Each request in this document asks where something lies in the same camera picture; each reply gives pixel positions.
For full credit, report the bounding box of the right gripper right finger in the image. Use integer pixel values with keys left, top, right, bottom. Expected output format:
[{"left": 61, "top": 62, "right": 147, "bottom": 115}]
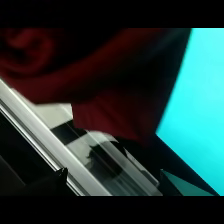
[{"left": 158, "top": 168, "right": 215, "bottom": 197}]

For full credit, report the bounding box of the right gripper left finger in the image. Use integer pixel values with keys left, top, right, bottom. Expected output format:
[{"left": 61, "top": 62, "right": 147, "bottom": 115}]
[{"left": 13, "top": 167, "right": 70, "bottom": 197}]

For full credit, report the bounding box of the dark red T-shirt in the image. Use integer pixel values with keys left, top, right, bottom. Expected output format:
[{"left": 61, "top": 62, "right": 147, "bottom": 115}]
[{"left": 0, "top": 28, "right": 193, "bottom": 148}]

